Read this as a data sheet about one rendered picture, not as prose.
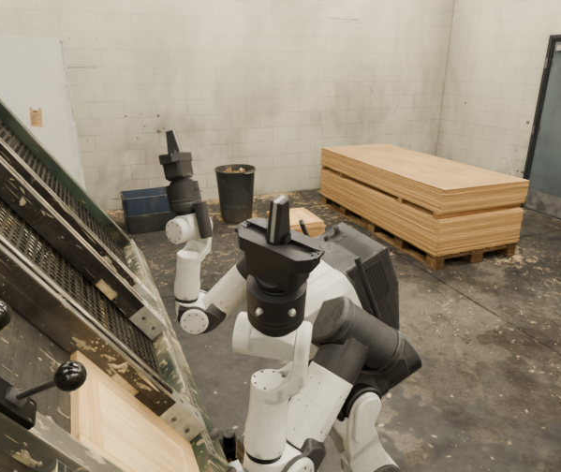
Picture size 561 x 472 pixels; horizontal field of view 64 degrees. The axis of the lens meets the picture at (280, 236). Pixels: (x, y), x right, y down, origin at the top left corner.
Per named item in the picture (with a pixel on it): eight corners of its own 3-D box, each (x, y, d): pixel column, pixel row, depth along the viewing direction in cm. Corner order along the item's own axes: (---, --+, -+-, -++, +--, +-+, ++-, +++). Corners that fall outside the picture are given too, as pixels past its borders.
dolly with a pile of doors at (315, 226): (325, 259, 452) (326, 221, 437) (275, 267, 434) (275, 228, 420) (300, 239, 505) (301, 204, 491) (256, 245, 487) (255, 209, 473)
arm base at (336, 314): (356, 369, 98) (382, 324, 99) (384, 390, 86) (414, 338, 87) (300, 335, 95) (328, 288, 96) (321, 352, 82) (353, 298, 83)
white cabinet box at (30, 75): (92, 250, 474) (59, 37, 402) (30, 258, 454) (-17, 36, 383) (92, 231, 527) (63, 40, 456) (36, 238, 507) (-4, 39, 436)
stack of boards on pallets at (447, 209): (516, 256, 461) (531, 180, 434) (433, 271, 425) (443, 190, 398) (381, 196, 676) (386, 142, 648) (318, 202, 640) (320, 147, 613)
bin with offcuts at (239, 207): (262, 222, 562) (261, 169, 539) (222, 227, 545) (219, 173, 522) (249, 210, 607) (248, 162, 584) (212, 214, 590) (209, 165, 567)
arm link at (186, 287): (178, 254, 130) (174, 313, 136) (172, 269, 120) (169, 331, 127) (214, 257, 131) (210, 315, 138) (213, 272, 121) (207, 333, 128)
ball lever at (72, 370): (11, 420, 60) (86, 392, 55) (-12, 405, 58) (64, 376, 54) (25, 395, 63) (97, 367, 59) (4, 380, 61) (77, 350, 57)
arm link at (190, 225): (184, 197, 128) (193, 236, 129) (155, 203, 119) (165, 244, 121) (214, 192, 121) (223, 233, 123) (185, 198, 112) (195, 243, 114)
